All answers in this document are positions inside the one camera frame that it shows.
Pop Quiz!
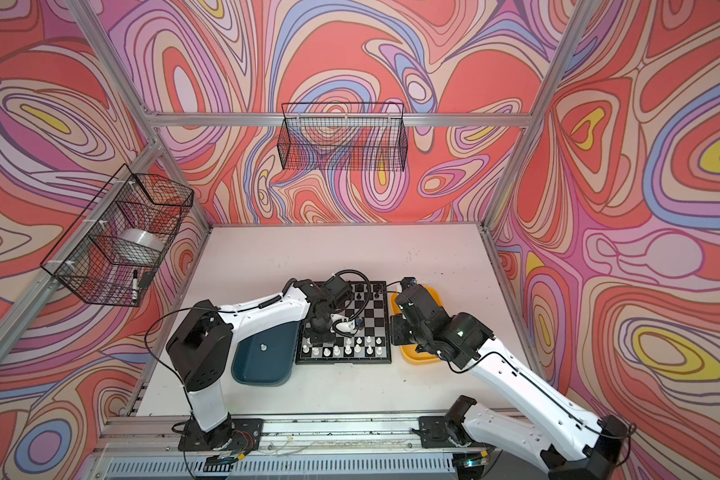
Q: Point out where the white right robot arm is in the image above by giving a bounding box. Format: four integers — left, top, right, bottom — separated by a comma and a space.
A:
391, 277, 632, 479

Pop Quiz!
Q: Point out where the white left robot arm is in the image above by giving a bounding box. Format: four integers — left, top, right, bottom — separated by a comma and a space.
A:
166, 274, 352, 434

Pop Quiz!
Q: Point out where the black white chess board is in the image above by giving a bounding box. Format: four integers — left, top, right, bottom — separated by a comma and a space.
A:
295, 280, 392, 365

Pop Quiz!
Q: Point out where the yellow plastic tray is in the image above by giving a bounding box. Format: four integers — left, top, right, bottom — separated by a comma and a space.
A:
390, 286, 442, 365

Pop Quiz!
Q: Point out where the teal plastic tray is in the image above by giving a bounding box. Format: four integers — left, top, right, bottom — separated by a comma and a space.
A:
231, 322, 300, 387

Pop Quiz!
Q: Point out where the silver tape roll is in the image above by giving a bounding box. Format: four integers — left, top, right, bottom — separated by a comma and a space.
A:
119, 228, 164, 251

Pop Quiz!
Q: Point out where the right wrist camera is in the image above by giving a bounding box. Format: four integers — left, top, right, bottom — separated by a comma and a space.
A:
399, 277, 417, 293

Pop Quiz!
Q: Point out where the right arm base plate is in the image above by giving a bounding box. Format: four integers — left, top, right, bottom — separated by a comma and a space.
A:
410, 415, 496, 452

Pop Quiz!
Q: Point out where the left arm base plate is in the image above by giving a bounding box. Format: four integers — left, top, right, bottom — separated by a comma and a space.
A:
178, 417, 264, 453

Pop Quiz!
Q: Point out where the black wire basket back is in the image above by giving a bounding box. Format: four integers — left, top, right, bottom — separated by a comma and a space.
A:
277, 101, 408, 172

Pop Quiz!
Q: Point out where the black wire basket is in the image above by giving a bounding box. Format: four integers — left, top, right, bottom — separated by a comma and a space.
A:
277, 101, 408, 172
40, 165, 194, 307

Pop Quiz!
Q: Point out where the black wire basket left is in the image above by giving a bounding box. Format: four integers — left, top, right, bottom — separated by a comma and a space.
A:
40, 165, 194, 307

